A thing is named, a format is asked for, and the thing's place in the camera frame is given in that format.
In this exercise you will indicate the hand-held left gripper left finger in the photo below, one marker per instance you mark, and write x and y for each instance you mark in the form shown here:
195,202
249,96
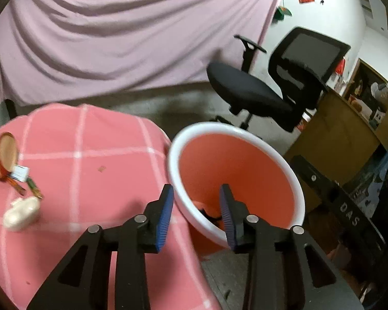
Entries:
165,219

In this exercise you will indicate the red snack canister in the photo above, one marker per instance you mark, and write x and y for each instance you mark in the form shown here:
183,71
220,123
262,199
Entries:
6,150

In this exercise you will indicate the green hat ornament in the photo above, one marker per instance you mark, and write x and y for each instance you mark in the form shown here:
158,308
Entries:
282,13

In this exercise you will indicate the wooden cabinet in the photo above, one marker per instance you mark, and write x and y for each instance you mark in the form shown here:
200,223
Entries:
336,135

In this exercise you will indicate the orange bucket with white rim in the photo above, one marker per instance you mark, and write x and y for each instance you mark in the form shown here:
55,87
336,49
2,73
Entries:
239,168

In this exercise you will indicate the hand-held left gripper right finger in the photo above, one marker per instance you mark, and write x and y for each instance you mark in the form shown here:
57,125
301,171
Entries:
228,219

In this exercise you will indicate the red hanging ornament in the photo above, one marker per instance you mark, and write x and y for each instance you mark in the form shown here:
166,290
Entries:
340,66

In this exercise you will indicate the pink checked blanket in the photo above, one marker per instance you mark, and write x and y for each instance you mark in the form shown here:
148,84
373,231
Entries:
84,184

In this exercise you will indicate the pink hanging sheet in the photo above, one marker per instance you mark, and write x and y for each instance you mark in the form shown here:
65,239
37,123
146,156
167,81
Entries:
116,38

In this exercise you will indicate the white plastic case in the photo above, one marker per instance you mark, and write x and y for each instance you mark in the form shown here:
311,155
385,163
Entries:
21,214

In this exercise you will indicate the black office chair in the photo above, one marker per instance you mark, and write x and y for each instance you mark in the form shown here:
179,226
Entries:
245,87

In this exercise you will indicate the white and blue wrapper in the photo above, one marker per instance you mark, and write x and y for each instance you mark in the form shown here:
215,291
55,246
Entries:
19,171

